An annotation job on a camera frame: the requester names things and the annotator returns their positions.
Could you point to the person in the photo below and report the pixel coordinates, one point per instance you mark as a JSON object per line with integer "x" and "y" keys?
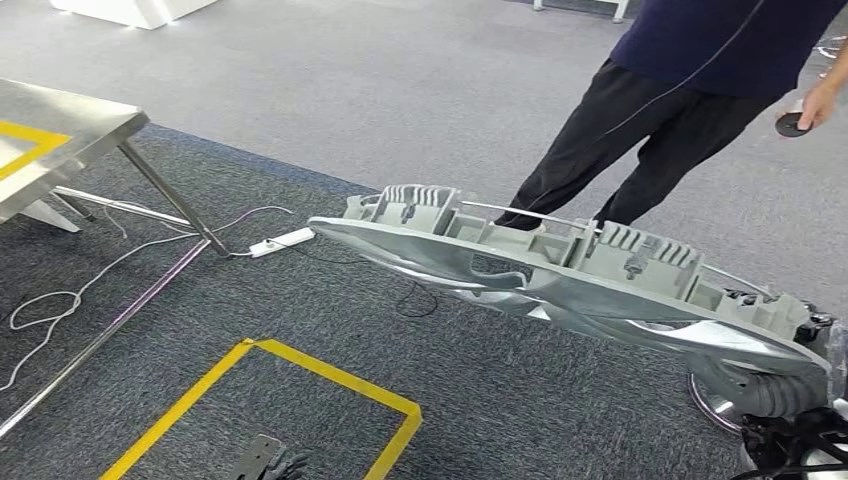
{"x": 662, "y": 112}

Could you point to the long white power strip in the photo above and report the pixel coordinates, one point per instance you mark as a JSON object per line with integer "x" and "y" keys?
{"x": 281, "y": 242}

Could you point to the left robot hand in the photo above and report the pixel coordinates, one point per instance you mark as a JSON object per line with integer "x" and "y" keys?
{"x": 278, "y": 464}

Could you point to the white display platform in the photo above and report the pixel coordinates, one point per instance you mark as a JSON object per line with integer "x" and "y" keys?
{"x": 132, "y": 13}

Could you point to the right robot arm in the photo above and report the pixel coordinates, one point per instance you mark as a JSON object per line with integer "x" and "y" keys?
{"x": 782, "y": 397}

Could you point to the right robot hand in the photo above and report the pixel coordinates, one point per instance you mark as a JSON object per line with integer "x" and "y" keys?
{"x": 815, "y": 324}

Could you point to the white table legs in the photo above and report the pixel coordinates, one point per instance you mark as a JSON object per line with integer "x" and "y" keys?
{"x": 619, "y": 10}

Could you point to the steel workbench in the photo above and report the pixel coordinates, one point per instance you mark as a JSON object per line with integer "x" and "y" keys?
{"x": 66, "y": 132}

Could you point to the small black disc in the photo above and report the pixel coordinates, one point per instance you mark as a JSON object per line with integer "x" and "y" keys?
{"x": 788, "y": 126}

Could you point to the grey plastic wheel hubcap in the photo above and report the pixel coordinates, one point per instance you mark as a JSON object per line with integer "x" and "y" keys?
{"x": 596, "y": 285}

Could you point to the person's hand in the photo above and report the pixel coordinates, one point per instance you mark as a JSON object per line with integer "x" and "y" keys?
{"x": 818, "y": 106}

